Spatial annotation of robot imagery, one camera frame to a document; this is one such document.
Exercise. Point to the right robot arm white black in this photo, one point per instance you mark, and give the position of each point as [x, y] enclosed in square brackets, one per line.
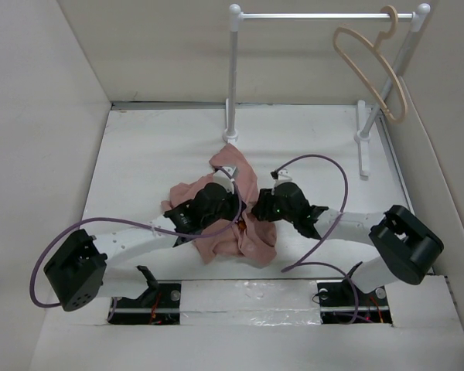
[407, 248]

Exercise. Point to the white clothes rack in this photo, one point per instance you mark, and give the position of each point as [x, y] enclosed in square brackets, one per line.
[301, 57]

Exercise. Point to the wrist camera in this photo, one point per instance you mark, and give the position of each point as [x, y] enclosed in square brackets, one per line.
[225, 173]
[281, 176]

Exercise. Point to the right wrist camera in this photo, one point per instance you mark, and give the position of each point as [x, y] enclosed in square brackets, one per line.
[281, 176]

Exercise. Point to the pink t-shirt with pixel print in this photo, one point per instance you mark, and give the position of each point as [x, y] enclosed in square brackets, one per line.
[231, 228]

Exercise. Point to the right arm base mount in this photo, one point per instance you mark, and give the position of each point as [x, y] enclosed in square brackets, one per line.
[342, 303]

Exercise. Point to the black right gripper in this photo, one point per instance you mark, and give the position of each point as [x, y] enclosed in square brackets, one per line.
[264, 202]

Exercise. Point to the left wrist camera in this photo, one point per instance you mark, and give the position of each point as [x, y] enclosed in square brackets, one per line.
[225, 173]

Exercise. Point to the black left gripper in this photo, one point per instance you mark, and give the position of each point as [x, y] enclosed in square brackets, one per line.
[233, 199]

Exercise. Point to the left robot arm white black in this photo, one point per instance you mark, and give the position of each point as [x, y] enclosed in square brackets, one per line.
[87, 266]

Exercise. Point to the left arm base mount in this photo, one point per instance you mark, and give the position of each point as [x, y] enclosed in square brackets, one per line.
[158, 304]

